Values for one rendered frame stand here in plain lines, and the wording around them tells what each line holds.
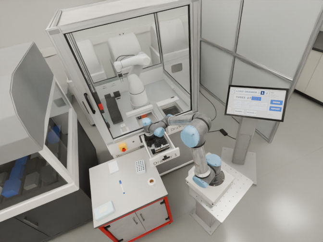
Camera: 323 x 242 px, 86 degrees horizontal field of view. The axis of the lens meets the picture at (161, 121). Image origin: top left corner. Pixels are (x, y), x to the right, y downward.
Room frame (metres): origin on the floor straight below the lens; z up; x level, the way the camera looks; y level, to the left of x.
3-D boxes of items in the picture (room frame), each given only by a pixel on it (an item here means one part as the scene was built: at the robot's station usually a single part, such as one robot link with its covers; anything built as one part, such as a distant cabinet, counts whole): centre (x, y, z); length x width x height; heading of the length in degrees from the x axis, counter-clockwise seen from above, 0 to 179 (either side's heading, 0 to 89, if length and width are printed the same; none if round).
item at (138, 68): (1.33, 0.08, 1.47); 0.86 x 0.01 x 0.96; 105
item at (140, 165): (0.99, 0.27, 0.78); 0.12 x 0.08 x 0.04; 5
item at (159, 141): (1.17, 0.08, 0.87); 0.22 x 0.18 x 0.06; 15
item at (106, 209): (0.64, 0.58, 0.78); 0.15 x 0.10 x 0.04; 110
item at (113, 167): (1.05, 0.54, 0.77); 0.13 x 0.09 x 0.02; 15
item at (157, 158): (0.98, 0.03, 0.87); 0.29 x 0.02 x 0.11; 105
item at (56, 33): (1.76, 0.20, 1.47); 1.02 x 0.95 x 1.05; 105
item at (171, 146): (1.18, 0.08, 0.86); 0.40 x 0.26 x 0.06; 15
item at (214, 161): (0.74, -0.33, 1.00); 0.13 x 0.12 x 0.14; 132
